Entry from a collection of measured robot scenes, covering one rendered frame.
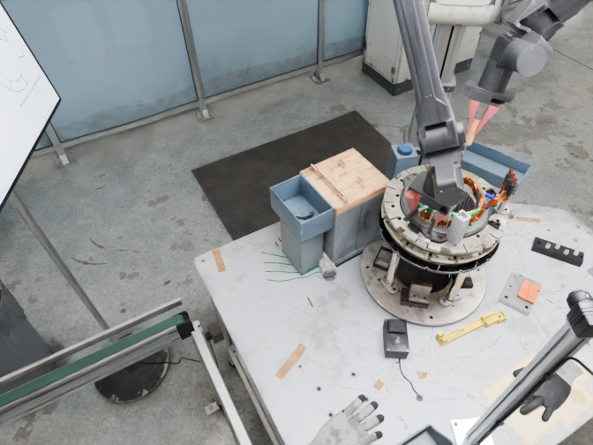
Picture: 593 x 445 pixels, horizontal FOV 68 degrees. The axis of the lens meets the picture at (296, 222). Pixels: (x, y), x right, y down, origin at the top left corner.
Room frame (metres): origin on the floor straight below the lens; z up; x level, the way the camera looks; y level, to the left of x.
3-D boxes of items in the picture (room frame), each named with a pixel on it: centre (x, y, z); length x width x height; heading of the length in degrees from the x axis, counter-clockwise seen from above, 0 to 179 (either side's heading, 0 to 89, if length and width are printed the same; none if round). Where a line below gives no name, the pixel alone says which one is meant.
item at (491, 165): (1.02, -0.58, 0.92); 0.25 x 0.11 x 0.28; 50
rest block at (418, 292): (0.69, -0.36, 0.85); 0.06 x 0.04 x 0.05; 77
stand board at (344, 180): (0.95, -0.15, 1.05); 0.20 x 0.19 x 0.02; 121
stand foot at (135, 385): (0.86, 0.77, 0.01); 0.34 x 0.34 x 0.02
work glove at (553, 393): (0.43, -0.64, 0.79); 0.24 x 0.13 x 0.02; 118
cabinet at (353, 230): (0.95, -0.15, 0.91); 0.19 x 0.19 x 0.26; 31
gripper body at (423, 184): (0.70, -0.31, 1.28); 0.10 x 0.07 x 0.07; 50
